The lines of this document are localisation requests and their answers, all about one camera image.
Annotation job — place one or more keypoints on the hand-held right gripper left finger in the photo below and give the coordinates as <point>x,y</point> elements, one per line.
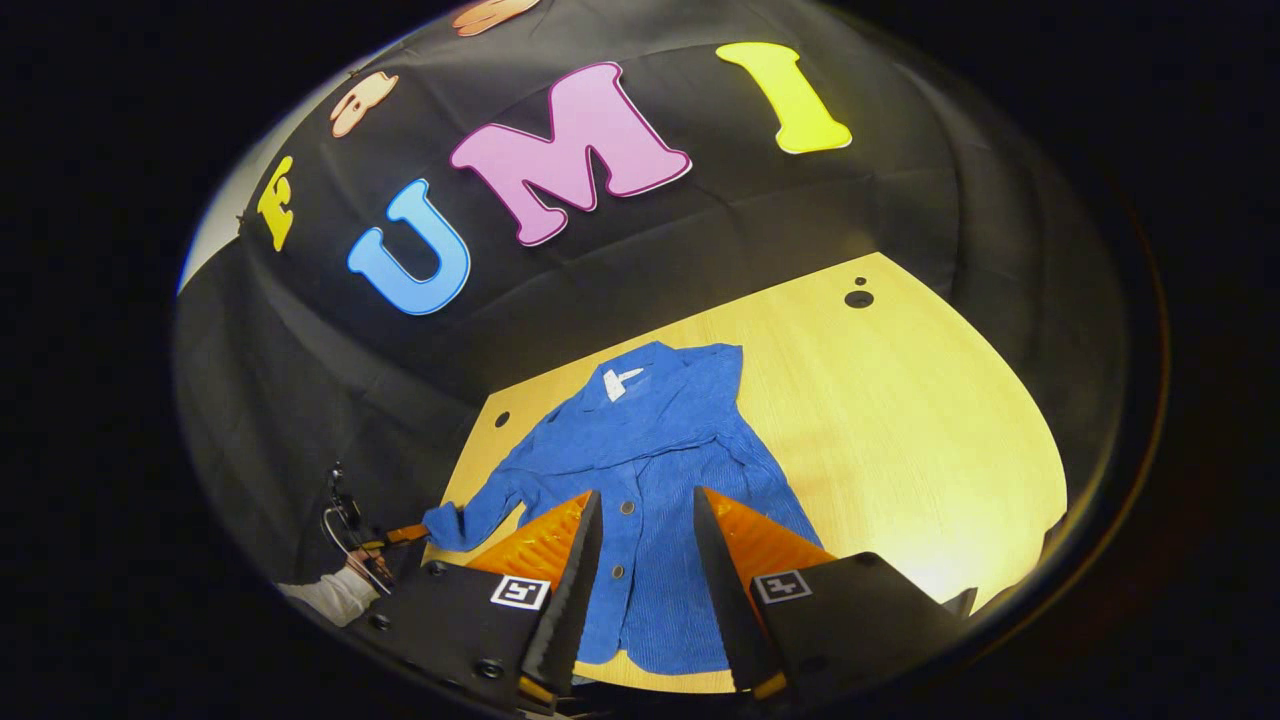
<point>575,600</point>

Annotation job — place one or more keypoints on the blue button shirt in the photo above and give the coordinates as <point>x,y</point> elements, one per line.
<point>660,470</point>

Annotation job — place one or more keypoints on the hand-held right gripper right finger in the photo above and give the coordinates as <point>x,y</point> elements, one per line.
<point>725,600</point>

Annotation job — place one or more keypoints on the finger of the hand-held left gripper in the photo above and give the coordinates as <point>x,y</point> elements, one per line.
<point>408,534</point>

